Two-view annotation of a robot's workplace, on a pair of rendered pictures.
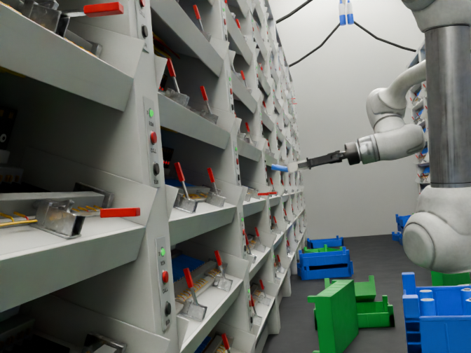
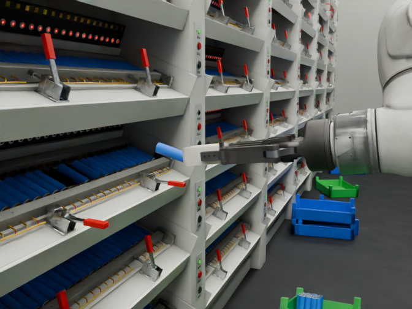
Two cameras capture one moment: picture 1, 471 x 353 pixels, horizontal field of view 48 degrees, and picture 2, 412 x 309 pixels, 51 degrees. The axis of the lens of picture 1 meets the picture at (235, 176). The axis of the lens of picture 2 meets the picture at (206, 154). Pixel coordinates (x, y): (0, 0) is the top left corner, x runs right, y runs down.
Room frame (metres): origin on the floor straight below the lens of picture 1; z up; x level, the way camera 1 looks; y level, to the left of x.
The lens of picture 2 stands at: (1.08, -0.36, 0.74)
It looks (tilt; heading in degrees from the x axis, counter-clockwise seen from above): 9 degrees down; 12
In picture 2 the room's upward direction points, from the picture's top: straight up
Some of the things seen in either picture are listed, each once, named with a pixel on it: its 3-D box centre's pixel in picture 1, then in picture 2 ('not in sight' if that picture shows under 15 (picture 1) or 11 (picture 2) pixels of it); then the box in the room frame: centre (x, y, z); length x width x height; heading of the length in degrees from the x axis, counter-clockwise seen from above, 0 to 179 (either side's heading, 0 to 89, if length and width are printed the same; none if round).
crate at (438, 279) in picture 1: (448, 270); not in sight; (2.55, -0.98, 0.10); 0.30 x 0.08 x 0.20; 135
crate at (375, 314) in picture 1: (352, 312); not in sight; (2.13, -0.42, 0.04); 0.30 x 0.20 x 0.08; 80
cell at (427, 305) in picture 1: (429, 323); not in sight; (0.72, -0.25, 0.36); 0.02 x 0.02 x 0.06
